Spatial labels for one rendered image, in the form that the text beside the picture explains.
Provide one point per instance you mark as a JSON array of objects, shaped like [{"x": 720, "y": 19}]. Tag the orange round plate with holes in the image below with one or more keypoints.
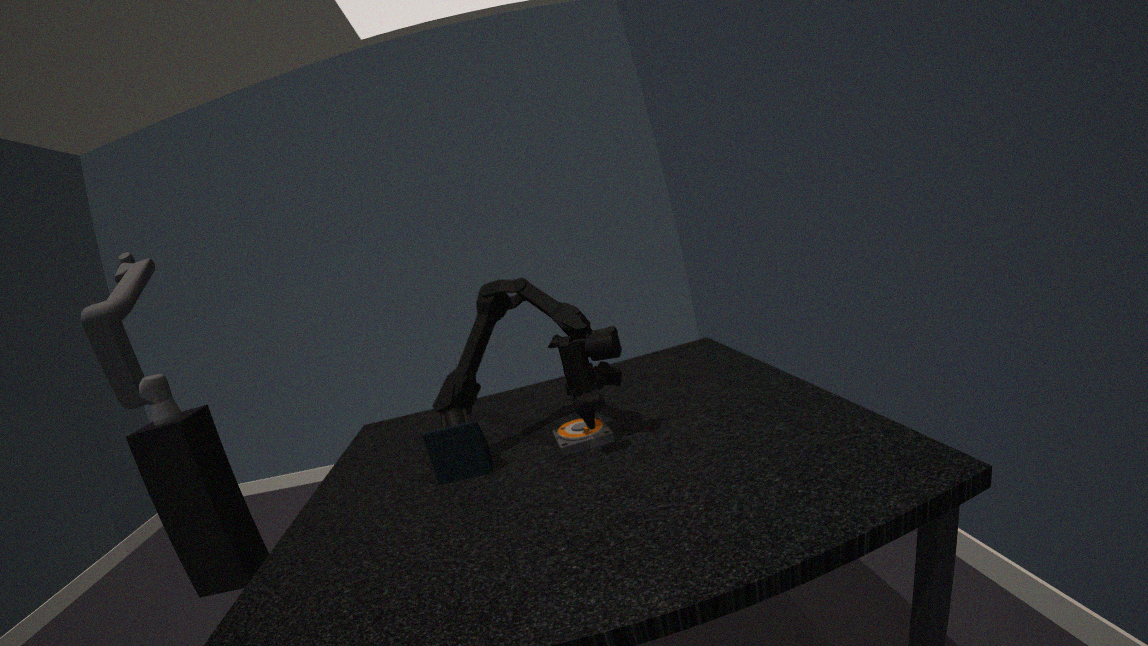
[{"x": 565, "y": 431}]

